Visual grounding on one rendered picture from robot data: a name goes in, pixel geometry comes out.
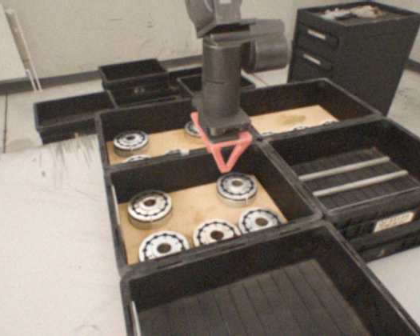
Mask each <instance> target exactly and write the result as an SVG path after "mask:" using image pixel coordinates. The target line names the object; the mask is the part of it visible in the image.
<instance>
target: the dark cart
mask: <svg viewBox="0 0 420 336"><path fill-rule="evenodd" d="M359 6H361V7H362V8H363V7H368V6H370V7H372V8H374V7H377V8H379V9H380V10H382V11H384V12H385V13H386V14H384V15H380V16H375V18H368V17H359V16H357V17H355V16H350V18H335V19H331V20H329V19H326V18H323V17H320V16H323V15H325V12H326V11H327V10H330V11H331V12H333V11H334V9H338V11H340V10H344V11H348V10H352V9H353V8H355V9H356V8H357V7H359ZM419 28H420V13H418V12H414V11H412V10H407V9H403V8H400V7H396V6H392V5H388V4H385V3H383V4H381V3H378V2H373V1H370V0H367V1H360V2H348V3H341V4H333V5H326V6H314V7H307V8H300V9H297V13H296V19H295V25H294V35H293V41H292V47H291V58H290V63H289V68H288V73H287V79H286V83H291V82H301V81H305V80H311V79H317V78H326V79H329V80H330V81H332V82H333V83H336V84H337V85H338V86H340V87H341V88H343V89H344V90H346V91H348V92H349V93H351V94H352V95H353V96H355V97H356V98H359V99H360V100H362V101H363V102H364V103H366V104H367V105H369V106H372V107H373V108H375V109H376V110H377V111H379V112H380V113H381V114H382V116H384V117H387V115H388V112H389V110H390V106H391V103H392V101H393V100H394V96H395V93H396V91H397V88H398V84H399V82H400V80H401V77H402V73H403V71H404V69H405V67H406V63H407V61H408V58H409V56H410V52H411V50H412V47H413V44H414V41H415V39H416V36H417V33H418V31H419Z"/></svg>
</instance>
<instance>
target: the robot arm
mask: <svg viewBox="0 0 420 336"><path fill-rule="evenodd" d="M184 3H185V6H186V11H187V14H188V16H189V18H190V20H191V21H192V23H193V24H194V28H195V30H196V35H197V39H202V38H204V39H203V40H202V97H201V98H194V99H193V100H192V106H193V108H196V110H197V111H198V112H197V113H192V114H191V117H192V119H193V121H194V123H195V125H196V127H197V128H198V131H199V133H200V135H201V136H202V140H203V142H204V143H205V145H206V148H207V149H208V151H209V153H213V155H214V157H215V160H216V162H217V163H218V165H219V168H220V170H221V172H223V173H224V172H227V171H230V169H231V167H232V166H233V164H234V163H235V162H236V160H237V159H238V157H239V156H240V154H241V153H242V152H243V151H244V149H245V148H246V147H247V145H248V144H249V143H250V142H251V139H252V137H251V135H250V134H249V133H248V132H243V133H238V132H237V131H236V130H232V131H227V132H224V131H225V130H226V129H231V128H236V127H239V129H240V131H244V130H249V129H250V128H251V119H249V117H248V116H247V115H246V113H245V112H244V111H243V110H242V109H241V108H240V107H239V99H240V88H241V76H242V69H243V70H244V72H245V73H247V74H256V73H261V72H266V71H271V70H280V69H283V68H285V67H286V66H287V65H288V63H289V62H290V58H291V42H290V38H289V35H288V34H287V32H285V28H284V24H283V23H284V22H283V20H281V19H275V18H274V19H256V18H243V19H242V17H241V11H240V6H241V4H242V0H184ZM233 144H237V145H236V147H235V148H234V151H233V153H232V155H231V156H230V159H229V161H228V163H227V164H224V162H223V160H222V155H221V152H220V150H221V149H222V146H229V145H233Z"/></svg>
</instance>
